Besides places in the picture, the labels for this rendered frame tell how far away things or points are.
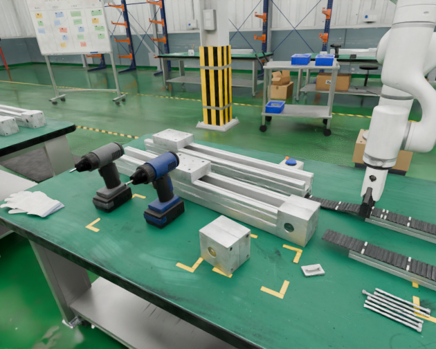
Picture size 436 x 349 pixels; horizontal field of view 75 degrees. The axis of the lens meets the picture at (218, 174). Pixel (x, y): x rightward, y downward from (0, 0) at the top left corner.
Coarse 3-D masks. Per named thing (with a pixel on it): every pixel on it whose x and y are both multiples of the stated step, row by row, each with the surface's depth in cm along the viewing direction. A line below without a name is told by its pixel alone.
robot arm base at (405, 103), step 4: (380, 96) 120; (380, 100) 121; (384, 100) 117; (388, 100) 115; (392, 100) 114; (396, 100) 114; (400, 100) 113; (404, 100) 113; (408, 100) 113; (412, 100) 115; (380, 104) 120; (384, 104) 117; (388, 104) 116; (392, 104) 115; (396, 104) 114; (400, 104) 114; (404, 104) 114; (408, 104) 114; (408, 108) 115; (364, 136) 127
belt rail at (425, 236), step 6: (372, 216) 88; (372, 222) 89; (378, 222) 88; (384, 222) 87; (390, 222) 85; (390, 228) 86; (396, 228) 85; (402, 228) 84; (408, 228) 83; (408, 234) 83; (414, 234) 83; (420, 234) 82; (426, 234) 80; (426, 240) 81; (432, 240) 80
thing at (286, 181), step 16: (192, 144) 131; (208, 160) 117; (224, 160) 114; (240, 160) 116; (256, 160) 113; (224, 176) 115; (240, 176) 110; (256, 176) 107; (272, 176) 101; (288, 176) 106; (304, 176) 102; (288, 192) 100; (304, 192) 98
